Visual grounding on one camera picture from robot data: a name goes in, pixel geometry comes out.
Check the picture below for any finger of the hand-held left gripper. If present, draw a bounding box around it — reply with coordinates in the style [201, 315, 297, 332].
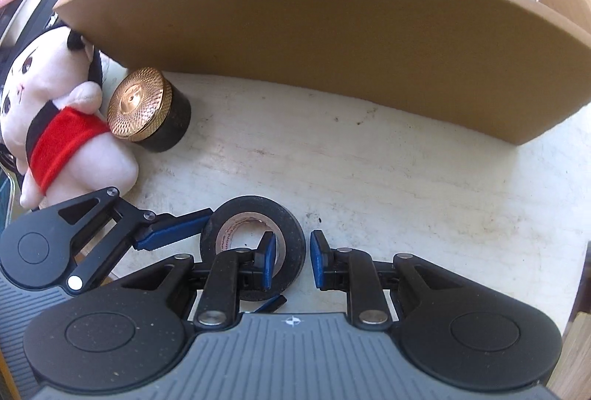
[252, 295, 287, 314]
[58, 186, 214, 294]

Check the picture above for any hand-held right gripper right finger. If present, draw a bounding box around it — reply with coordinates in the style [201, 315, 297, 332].
[310, 230, 465, 330]

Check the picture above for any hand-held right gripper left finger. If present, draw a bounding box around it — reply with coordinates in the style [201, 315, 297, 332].
[115, 231, 278, 330]

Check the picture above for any black tape roll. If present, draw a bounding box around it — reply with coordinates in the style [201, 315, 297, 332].
[199, 195, 306, 301]

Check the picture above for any plush doll with black hair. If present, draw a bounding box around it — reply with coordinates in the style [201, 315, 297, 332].
[0, 18, 139, 210]

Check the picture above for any brown cardboard box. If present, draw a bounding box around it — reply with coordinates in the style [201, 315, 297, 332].
[53, 0, 591, 146]

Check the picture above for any white desktop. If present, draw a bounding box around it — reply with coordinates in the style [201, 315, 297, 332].
[74, 55, 591, 336]

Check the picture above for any wooden board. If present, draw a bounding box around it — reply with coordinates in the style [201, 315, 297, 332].
[561, 312, 591, 400]

